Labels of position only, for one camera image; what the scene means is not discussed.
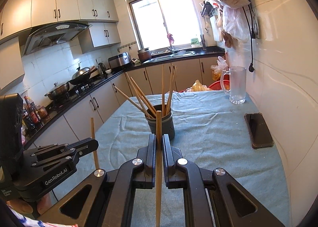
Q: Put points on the brown clay pot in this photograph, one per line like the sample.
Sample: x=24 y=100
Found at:
x=144 y=55

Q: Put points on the black smartphone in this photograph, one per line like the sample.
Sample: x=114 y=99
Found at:
x=258 y=130

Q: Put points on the clear glass pitcher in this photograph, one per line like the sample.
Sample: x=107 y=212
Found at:
x=237 y=90

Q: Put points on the range hood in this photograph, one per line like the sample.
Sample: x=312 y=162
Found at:
x=49 y=35

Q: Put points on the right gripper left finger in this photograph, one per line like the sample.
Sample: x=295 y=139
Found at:
x=108 y=199

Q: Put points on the steel cooking pot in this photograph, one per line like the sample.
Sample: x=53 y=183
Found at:
x=59 y=90

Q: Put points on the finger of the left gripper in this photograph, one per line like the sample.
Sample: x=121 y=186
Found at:
x=82 y=147

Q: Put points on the red plastic basin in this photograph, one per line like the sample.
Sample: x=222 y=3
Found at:
x=197 y=86

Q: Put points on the electric kettle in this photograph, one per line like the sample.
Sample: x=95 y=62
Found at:
x=102 y=69

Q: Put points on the silver rice cooker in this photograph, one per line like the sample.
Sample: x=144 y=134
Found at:
x=119 y=60

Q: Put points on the black wok with lid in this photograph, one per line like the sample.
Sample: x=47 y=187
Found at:
x=81 y=75

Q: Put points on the dark perforated utensil holder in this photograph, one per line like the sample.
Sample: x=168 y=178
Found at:
x=167 y=125

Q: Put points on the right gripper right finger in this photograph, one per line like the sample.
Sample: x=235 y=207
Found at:
x=211 y=197

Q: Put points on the left hand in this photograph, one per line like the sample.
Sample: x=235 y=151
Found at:
x=23 y=207

